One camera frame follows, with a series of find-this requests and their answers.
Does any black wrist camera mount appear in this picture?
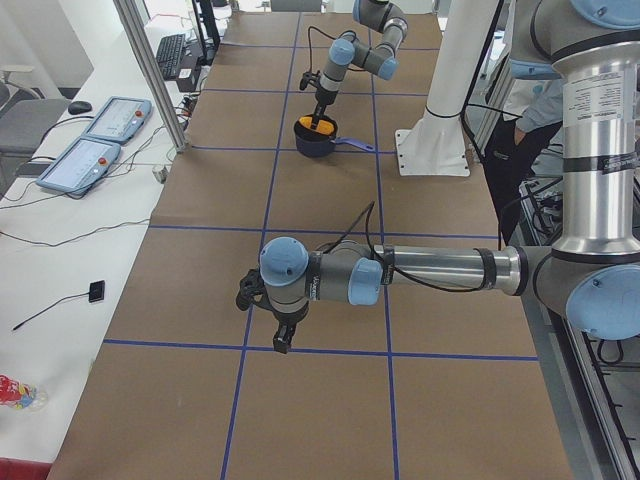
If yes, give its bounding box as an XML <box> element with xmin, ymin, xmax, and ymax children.
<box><xmin>299</xmin><ymin>71</ymin><xmax>321</xmax><ymax>91</ymax></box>
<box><xmin>235</xmin><ymin>269</ymin><xmax>271</xmax><ymax>311</ymax></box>

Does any blue teach pendant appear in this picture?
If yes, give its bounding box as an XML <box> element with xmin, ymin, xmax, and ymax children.
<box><xmin>36</xmin><ymin>136</ymin><xmax>121</xmax><ymax>195</ymax></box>
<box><xmin>83</xmin><ymin>96</ymin><xmax>152</xmax><ymax>145</ymax></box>

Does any aluminium frame post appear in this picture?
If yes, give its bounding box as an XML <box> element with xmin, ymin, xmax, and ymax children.
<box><xmin>113</xmin><ymin>0</ymin><xmax>187</xmax><ymax>153</ymax></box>

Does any lower blue teach pendant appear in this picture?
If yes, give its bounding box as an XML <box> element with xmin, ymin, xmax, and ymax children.
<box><xmin>36</xmin><ymin>136</ymin><xmax>121</xmax><ymax>195</ymax></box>

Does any black keyboard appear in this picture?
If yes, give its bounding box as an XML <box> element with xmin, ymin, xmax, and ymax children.
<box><xmin>156</xmin><ymin>34</ymin><xmax>186</xmax><ymax>80</ymax></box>

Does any dark blue saucepan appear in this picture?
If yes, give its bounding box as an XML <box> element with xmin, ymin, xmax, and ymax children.
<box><xmin>294</xmin><ymin>115</ymin><xmax>374</xmax><ymax>158</ymax></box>

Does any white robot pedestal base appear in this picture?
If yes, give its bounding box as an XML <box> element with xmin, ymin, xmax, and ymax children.
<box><xmin>395</xmin><ymin>0</ymin><xmax>503</xmax><ymax>177</ymax></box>

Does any person in light vest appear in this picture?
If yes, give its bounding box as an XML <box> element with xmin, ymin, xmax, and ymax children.
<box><xmin>483</xmin><ymin>79</ymin><xmax>564</xmax><ymax>241</ymax></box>

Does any small black device on table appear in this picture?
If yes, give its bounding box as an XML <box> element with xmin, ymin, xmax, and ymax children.
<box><xmin>88</xmin><ymin>280</ymin><xmax>106</xmax><ymax>303</ymax></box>

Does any grey office chair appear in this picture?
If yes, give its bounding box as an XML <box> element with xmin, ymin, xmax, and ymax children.
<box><xmin>1</xmin><ymin>64</ymin><xmax>71</xmax><ymax>194</ymax></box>

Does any black computer mouse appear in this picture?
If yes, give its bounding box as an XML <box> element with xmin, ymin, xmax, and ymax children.
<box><xmin>67</xmin><ymin>101</ymin><xmax>93</xmax><ymax>115</ymax></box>

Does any upper blue teach pendant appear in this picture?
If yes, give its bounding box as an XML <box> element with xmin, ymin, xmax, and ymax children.
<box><xmin>83</xmin><ymin>96</ymin><xmax>152</xmax><ymax>145</ymax></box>

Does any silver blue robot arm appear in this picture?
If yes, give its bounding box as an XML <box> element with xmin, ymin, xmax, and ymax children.
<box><xmin>300</xmin><ymin>0</ymin><xmax>408</xmax><ymax>130</ymax></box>
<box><xmin>236</xmin><ymin>1</ymin><xmax>639</xmax><ymax>353</ymax></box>

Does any yellow corn cob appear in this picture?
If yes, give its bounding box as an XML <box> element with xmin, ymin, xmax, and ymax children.
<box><xmin>297</xmin><ymin>115</ymin><xmax>337</xmax><ymax>136</ymax></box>

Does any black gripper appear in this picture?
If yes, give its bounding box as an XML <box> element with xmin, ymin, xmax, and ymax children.
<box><xmin>310</xmin><ymin>83</ymin><xmax>339</xmax><ymax>132</ymax></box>
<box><xmin>268</xmin><ymin>296</ymin><xmax>309</xmax><ymax>354</ymax></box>

